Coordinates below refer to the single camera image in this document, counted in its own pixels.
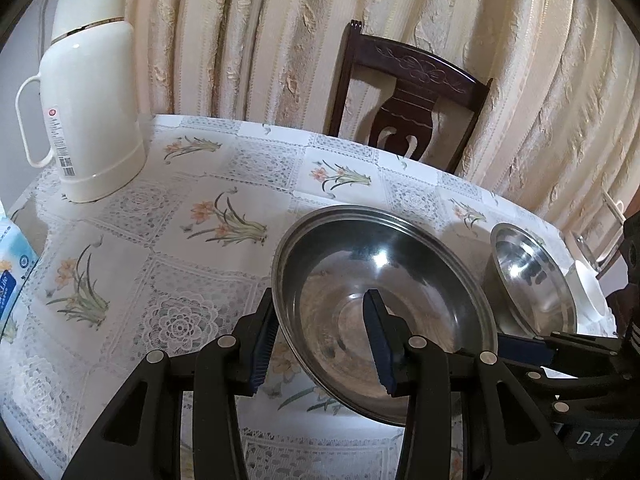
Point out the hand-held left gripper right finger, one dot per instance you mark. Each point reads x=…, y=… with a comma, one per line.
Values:
x=377, y=340

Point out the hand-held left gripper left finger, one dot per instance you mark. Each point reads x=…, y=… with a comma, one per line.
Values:
x=262, y=345

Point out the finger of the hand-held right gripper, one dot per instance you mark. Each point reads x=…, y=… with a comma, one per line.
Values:
x=525, y=349
x=575, y=385

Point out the large steel bowl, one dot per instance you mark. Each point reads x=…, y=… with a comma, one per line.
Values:
x=350, y=270

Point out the small steel bowl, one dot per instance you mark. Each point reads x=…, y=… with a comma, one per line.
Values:
x=530, y=270

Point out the white ceramic bowl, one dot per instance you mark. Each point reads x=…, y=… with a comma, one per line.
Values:
x=590, y=290

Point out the glass kettle with white lid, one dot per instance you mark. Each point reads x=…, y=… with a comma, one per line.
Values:
x=586, y=245

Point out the floral lace-print tablecloth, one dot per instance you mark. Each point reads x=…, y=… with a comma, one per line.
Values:
x=150, y=260

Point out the blue tissue pack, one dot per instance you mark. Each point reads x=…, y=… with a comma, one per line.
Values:
x=12, y=270

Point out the dark carved wooden chair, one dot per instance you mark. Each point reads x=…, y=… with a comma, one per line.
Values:
x=400, y=60

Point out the cream thermos jug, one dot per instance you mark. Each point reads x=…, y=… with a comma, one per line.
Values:
x=90, y=110

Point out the beige curtain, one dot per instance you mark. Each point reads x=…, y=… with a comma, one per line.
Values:
x=250, y=35

